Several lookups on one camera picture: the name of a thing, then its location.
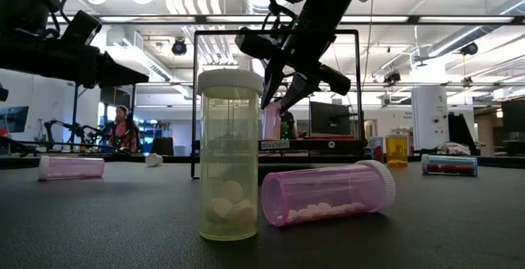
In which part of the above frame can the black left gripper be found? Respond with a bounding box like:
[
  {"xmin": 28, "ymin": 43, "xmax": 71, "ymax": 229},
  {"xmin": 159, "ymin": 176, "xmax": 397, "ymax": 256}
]
[{"xmin": 0, "ymin": 34, "xmax": 149, "ymax": 90}]

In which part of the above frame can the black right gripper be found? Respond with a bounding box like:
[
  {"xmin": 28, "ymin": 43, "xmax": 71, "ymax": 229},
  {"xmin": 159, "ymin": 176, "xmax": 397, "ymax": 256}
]
[{"xmin": 234, "ymin": 22, "xmax": 353, "ymax": 114}]

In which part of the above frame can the pink medicine bottle white cap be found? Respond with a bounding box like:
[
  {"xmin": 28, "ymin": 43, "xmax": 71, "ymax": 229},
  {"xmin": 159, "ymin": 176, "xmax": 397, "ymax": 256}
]
[
  {"xmin": 262, "ymin": 102, "xmax": 283, "ymax": 141},
  {"xmin": 38, "ymin": 155, "xmax": 106, "ymax": 182},
  {"xmin": 260, "ymin": 159, "xmax": 397, "ymax": 228}
]

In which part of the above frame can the orange medicine bottle white cap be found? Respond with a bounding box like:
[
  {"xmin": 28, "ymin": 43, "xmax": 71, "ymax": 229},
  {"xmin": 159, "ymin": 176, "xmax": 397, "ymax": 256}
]
[{"xmin": 384, "ymin": 134, "xmax": 409, "ymax": 169}]

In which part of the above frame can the white shelf label sticker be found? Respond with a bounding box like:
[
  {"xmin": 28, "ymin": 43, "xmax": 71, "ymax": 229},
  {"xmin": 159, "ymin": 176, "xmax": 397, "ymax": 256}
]
[{"xmin": 260, "ymin": 139, "xmax": 290, "ymax": 151}]

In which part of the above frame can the person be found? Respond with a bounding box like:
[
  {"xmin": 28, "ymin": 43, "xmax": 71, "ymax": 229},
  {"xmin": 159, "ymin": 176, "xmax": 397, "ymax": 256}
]
[
  {"xmin": 108, "ymin": 104, "xmax": 140, "ymax": 154},
  {"xmin": 281, "ymin": 111, "xmax": 297, "ymax": 140}
]

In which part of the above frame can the black computer monitor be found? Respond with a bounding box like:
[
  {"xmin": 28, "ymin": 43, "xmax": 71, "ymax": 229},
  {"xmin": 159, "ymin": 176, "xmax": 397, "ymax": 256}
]
[
  {"xmin": 500, "ymin": 98, "xmax": 525, "ymax": 134},
  {"xmin": 309, "ymin": 101, "xmax": 353, "ymax": 137}
]

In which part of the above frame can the small computer monitor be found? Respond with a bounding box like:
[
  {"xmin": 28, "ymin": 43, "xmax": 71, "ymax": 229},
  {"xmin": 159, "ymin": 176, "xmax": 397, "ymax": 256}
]
[{"xmin": 0, "ymin": 105, "xmax": 30, "ymax": 134}]

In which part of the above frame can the white building column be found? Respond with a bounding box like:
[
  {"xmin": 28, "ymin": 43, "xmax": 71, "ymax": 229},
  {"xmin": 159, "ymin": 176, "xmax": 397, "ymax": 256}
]
[{"xmin": 411, "ymin": 85, "xmax": 449, "ymax": 152}]

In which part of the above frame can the black table mat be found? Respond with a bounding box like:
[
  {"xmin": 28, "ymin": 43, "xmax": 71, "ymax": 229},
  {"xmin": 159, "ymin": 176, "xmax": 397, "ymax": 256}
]
[{"xmin": 0, "ymin": 161, "xmax": 525, "ymax": 269}]

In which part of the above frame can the white crumpled cloth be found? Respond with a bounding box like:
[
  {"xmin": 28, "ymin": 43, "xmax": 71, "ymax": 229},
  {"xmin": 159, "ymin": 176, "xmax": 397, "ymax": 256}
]
[{"xmin": 434, "ymin": 141, "xmax": 473, "ymax": 157}]

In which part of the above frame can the black angled stand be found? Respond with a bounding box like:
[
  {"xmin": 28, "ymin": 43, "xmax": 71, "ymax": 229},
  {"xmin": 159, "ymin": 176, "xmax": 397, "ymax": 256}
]
[{"xmin": 447, "ymin": 112, "xmax": 481, "ymax": 157}]

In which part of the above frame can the black background rig frame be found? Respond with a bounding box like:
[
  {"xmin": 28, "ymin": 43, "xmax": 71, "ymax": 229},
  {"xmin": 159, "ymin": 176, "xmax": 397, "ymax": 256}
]
[{"xmin": 67, "ymin": 80, "xmax": 137, "ymax": 153}]

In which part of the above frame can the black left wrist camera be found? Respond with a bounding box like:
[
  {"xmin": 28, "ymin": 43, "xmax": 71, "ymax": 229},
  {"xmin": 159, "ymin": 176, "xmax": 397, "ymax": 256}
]
[{"xmin": 60, "ymin": 9, "xmax": 103, "ymax": 48}]

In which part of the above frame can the wooden shelf black metal frame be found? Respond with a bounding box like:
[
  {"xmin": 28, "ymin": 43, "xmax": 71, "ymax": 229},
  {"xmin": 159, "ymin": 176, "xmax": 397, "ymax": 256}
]
[{"xmin": 189, "ymin": 29, "xmax": 366, "ymax": 180}]

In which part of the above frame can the black aluminium rig frame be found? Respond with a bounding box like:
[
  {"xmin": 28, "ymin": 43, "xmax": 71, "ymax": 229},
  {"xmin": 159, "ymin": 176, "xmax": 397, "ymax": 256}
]
[{"xmin": 0, "ymin": 153, "xmax": 525, "ymax": 171}]

